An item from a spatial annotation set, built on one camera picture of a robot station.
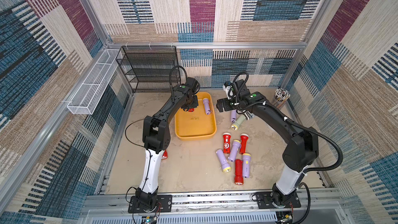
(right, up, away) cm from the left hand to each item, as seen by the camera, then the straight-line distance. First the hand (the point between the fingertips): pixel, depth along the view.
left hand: (194, 105), depth 97 cm
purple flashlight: (+7, +3, +11) cm, 14 cm away
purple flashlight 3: (+28, -30, -15) cm, 44 cm away
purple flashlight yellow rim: (+25, -7, +4) cm, 26 cm away
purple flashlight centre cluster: (+22, -26, -11) cm, 36 cm away
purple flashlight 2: (+17, -32, -16) cm, 40 cm away
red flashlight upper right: (+29, -19, -6) cm, 35 cm away
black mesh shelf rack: (-32, +25, +11) cm, 42 cm away
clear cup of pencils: (+51, +5, -6) cm, 51 cm away
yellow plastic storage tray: (+2, -13, +1) cm, 13 cm away
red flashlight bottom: (+23, -36, -18) cm, 47 cm away
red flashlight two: (-16, -27, -11) cm, 33 cm away
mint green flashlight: (+29, -9, +3) cm, 31 cm away
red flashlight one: (-2, -3, -1) cm, 4 cm away
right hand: (+19, 0, -10) cm, 21 cm away
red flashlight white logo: (+19, -21, -8) cm, 29 cm away
